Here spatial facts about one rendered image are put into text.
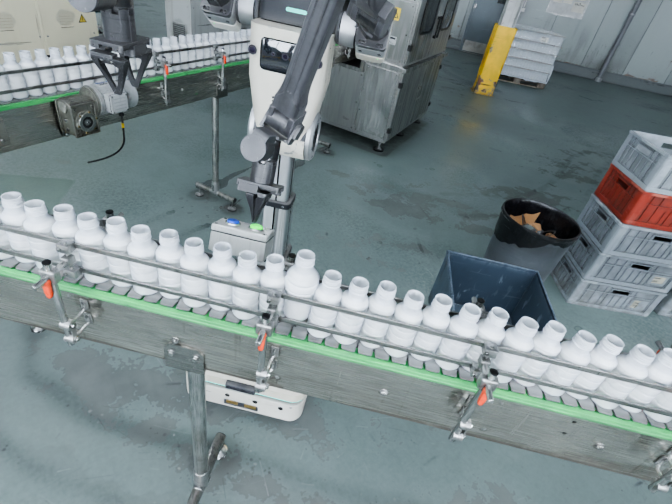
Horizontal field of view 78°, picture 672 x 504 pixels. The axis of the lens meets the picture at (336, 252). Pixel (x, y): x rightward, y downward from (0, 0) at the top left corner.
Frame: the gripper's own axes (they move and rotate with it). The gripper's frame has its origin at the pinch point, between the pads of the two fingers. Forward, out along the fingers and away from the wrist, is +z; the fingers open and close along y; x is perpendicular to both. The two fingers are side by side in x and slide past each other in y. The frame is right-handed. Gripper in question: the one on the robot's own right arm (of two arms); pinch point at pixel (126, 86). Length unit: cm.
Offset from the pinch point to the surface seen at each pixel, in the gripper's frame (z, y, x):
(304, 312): 33, 18, 46
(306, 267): 21, 17, 45
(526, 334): 24, 17, 91
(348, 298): 26, 17, 55
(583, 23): 18, -1185, 489
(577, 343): 24, 16, 101
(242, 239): 29.3, 2.6, 27.0
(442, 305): 23, 16, 73
